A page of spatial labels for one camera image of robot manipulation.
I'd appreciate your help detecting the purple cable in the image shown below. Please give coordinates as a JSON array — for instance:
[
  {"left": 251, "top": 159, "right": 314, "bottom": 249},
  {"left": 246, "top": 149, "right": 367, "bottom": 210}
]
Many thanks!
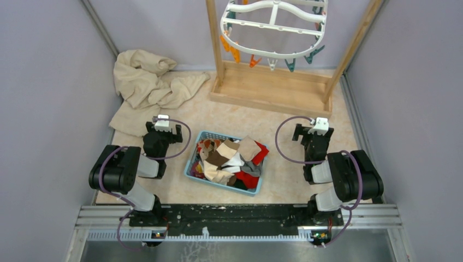
[
  {"left": 98, "top": 117, "right": 192, "bottom": 251},
  {"left": 274, "top": 115, "right": 364, "bottom": 248}
]

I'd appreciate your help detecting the pile of socks in basket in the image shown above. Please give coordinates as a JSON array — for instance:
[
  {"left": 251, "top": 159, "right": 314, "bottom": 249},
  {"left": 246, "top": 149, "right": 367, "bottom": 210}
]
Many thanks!
[{"left": 188, "top": 138, "right": 264, "bottom": 192}]

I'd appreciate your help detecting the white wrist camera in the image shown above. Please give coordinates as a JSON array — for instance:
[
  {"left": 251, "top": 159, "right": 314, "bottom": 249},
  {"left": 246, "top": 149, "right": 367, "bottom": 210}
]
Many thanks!
[
  {"left": 152, "top": 115, "right": 172, "bottom": 132},
  {"left": 308, "top": 117, "right": 329, "bottom": 136}
]

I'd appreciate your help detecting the white oval clip hanger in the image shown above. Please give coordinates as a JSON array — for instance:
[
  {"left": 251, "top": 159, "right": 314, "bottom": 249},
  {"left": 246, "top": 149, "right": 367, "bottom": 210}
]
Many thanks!
[{"left": 219, "top": 1, "right": 328, "bottom": 59}]

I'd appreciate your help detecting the grey sock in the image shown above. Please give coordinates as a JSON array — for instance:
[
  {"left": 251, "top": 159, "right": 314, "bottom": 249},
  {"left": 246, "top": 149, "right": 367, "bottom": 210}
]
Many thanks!
[{"left": 241, "top": 161, "right": 262, "bottom": 177}]

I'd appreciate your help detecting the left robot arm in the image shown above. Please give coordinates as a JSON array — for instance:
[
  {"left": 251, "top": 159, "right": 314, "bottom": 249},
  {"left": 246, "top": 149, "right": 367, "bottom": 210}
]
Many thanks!
[{"left": 88, "top": 116, "right": 188, "bottom": 226}]

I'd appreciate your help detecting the white sock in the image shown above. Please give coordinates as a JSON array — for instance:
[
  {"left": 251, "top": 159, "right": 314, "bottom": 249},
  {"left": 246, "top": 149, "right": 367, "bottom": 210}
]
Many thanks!
[{"left": 221, "top": 152, "right": 245, "bottom": 174}]

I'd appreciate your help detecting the brown beige sock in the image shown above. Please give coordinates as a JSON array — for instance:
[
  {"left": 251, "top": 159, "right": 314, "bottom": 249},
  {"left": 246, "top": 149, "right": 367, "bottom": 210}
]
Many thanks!
[{"left": 203, "top": 140, "right": 240, "bottom": 185}]

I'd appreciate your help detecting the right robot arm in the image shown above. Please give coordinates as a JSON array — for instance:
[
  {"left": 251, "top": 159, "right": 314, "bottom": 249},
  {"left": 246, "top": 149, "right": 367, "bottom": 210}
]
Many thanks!
[{"left": 292, "top": 124, "right": 384, "bottom": 225}]

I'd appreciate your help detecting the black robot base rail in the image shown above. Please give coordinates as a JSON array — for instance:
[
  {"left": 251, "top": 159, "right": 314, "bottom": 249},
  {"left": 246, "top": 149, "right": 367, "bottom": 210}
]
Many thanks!
[{"left": 129, "top": 204, "right": 344, "bottom": 237}]

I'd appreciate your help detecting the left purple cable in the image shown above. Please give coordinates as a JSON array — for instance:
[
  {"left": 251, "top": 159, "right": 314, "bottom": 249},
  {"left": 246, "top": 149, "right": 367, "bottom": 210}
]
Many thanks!
[{"left": 98, "top": 117, "right": 192, "bottom": 251}]

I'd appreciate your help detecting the beige red dotted sock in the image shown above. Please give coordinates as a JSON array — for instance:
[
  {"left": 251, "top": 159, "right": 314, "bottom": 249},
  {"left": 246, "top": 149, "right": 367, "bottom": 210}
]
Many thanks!
[{"left": 238, "top": 136, "right": 269, "bottom": 165}]

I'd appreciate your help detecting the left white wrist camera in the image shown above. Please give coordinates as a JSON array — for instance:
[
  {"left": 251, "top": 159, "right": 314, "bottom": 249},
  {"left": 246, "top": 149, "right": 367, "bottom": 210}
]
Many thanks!
[{"left": 152, "top": 115, "right": 172, "bottom": 132}]

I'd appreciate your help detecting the beige crumpled cloth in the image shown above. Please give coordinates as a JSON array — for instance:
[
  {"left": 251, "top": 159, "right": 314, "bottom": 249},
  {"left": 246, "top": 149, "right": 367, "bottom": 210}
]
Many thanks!
[{"left": 109, "top": 49, "right": 210, "bottom": 137}]

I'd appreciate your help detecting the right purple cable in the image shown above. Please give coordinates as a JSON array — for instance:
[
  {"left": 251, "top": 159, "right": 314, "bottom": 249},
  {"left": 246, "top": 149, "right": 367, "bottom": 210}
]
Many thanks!
[{"left": 274, "top": 115, "right": 364, "bottom": 248}]

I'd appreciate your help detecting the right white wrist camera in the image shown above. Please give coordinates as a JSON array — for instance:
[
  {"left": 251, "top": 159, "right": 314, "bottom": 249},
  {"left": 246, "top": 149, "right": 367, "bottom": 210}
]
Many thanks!
[{"left": 308, "top": 117, "right": 329, "bottom": 136}]

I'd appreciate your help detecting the wooden hanger stand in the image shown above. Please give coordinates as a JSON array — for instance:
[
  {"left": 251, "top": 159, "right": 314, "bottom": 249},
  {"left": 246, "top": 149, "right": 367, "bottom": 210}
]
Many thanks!
[{"left": 206, "top": 1, "right": 383, "bottom": 118}]

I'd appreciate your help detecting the red santa sock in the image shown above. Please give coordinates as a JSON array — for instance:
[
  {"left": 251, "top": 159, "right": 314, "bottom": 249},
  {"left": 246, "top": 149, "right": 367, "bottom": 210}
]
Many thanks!
[{"left": 235, "top": 171, "right": 259, "bottom": 189}]

